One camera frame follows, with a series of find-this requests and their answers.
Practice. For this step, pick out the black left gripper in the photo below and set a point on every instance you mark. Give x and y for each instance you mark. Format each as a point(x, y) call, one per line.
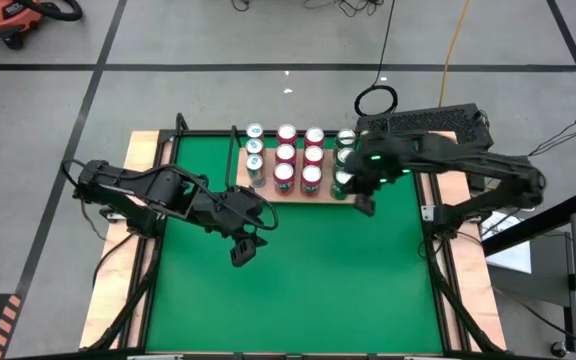
point(235, 212)

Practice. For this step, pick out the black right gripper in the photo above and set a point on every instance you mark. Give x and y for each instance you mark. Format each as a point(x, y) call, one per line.
point(375, 167)

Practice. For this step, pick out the green soda can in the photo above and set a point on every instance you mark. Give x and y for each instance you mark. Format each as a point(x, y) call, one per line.
point(344, 154)
point(346, 136)
point(340, 179)

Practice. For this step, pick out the red soda can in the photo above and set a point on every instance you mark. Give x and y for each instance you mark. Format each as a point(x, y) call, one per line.
point(314, 136)
point(311, 173)
point(286, 133)
point(313, 154)
point(285, 152)
point(283, 172)

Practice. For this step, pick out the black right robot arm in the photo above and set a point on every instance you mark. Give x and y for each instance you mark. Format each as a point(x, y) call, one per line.
point(493, 172)

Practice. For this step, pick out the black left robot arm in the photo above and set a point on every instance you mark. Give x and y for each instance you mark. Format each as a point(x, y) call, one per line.
point(133, 187)

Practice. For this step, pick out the green table mat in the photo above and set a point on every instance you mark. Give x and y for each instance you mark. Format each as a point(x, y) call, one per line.
point(293, 280)

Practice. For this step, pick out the black computer tower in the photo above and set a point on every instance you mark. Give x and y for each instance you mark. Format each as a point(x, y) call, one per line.
point(433, 120)

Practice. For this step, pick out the white paper sheet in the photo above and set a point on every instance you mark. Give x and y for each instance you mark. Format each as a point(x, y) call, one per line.
point(513, 257)

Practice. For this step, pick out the black caster wheel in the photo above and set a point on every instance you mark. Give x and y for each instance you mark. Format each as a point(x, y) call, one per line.
point(558, 348)

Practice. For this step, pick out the orange shop vacuum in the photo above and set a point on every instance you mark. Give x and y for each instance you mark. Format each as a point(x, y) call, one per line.
point(3, 15)

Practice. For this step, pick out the black metal table frame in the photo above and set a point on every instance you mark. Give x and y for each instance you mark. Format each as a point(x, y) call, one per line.
point(328, 357)

